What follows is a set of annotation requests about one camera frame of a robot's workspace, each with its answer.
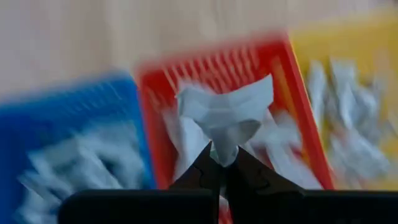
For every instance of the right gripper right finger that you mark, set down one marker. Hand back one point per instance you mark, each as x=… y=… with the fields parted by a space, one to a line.
x=248 y=177

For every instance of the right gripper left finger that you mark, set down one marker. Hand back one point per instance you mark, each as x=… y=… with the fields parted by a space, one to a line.
x=203 y=174

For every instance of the small white printed packet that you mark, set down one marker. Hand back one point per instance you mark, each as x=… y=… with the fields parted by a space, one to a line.
x=317 y=90
x=345 y=87
x=357 y=155

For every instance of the red plastic bin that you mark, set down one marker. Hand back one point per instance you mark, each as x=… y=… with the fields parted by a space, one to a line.
x=211 y=65

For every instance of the yellow plastic bin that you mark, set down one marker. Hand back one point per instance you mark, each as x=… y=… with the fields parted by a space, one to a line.
x=342 y=37

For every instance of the blue plastic bin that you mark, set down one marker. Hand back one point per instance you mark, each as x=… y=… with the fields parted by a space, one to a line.
x=62 y=105

